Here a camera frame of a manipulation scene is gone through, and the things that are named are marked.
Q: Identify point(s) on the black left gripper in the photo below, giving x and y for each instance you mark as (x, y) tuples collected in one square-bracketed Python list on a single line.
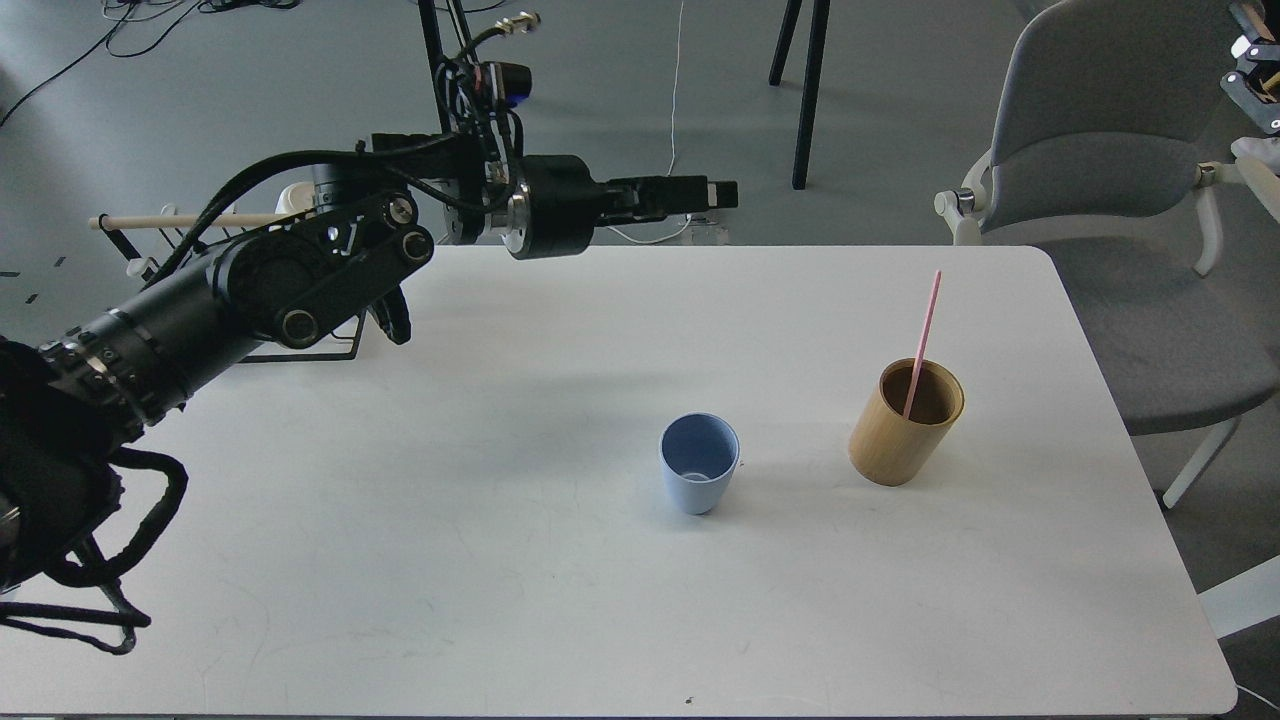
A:
[(558, 204)]

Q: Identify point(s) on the light blue plastic cup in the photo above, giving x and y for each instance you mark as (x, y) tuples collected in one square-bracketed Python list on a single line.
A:
[(698, 453)]

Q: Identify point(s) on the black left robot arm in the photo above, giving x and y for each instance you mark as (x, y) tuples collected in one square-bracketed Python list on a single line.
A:
[(290, 249)]

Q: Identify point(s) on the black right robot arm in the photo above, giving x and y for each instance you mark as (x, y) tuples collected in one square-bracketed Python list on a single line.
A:
[(1253, 84)]

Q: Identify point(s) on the white power adapter plug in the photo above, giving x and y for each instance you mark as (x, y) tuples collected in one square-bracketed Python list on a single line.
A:
[(706, 228)]

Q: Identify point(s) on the black chair leg right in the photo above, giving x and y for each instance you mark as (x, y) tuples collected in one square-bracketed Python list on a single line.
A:
[(810, 87)]

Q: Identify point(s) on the black chair leg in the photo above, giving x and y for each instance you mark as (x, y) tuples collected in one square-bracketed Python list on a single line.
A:
[(453, 69), (810, 87)]

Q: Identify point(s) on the black chair leg left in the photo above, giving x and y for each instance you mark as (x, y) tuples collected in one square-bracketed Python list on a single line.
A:
[(453, 69)]

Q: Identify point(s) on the white mug upper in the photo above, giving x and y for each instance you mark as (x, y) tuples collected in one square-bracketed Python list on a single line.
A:
[(296, 198)]

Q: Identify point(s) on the bamboo cylinder holder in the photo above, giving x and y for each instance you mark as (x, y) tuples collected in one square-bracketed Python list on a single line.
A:
[(904, 421)]

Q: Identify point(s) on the wooden rack rod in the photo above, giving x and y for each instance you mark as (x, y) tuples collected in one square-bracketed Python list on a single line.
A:
[(105, 222)]

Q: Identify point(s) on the grey office chair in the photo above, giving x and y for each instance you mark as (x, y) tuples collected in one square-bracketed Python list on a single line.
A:
[(1094, 161)]

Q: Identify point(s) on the wrist camera with blue lens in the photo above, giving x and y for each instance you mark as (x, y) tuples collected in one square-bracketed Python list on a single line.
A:
[(500, 85)]

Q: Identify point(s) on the black wire mug rack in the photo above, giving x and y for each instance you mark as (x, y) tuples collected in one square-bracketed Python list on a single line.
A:
[(339, 345)]

